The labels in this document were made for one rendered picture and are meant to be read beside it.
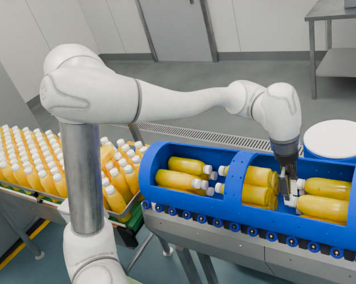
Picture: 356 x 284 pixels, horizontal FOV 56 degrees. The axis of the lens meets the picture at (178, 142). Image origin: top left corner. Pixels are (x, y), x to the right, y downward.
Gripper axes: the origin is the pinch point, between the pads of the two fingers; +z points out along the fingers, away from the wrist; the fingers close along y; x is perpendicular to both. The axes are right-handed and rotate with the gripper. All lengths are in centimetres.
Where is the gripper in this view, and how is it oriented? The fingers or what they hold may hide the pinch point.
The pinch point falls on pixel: (290, 192)
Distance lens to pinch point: 122.9
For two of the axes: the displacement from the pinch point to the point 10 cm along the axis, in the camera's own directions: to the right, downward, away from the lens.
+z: 2.6, 7.9, 5.6
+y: 4.8, -6.1, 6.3
